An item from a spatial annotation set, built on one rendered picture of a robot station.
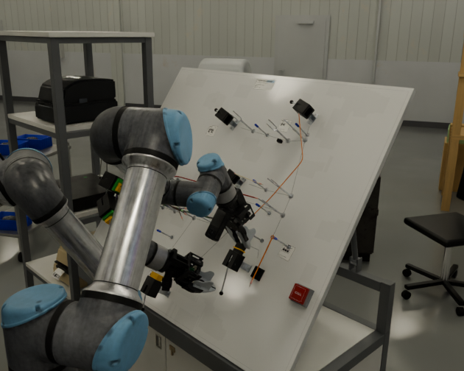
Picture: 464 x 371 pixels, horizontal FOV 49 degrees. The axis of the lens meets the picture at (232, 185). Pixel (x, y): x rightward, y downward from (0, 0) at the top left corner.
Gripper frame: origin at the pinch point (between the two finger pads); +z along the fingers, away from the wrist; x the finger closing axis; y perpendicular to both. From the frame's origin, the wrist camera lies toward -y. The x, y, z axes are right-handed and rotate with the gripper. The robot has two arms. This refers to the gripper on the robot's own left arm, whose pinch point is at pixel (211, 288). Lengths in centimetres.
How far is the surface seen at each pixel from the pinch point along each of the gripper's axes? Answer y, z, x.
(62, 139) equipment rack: -40, -52, 71
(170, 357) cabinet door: -43.1, 14.5, -2.2
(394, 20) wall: -57, 443, 859
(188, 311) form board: -19.1, 5.1, 2.5
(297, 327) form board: 18.7, 19.2, -14.7
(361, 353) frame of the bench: 12, 57, -7
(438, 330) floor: -36, 211, 82
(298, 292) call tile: 24.1, 14.9, -6.9
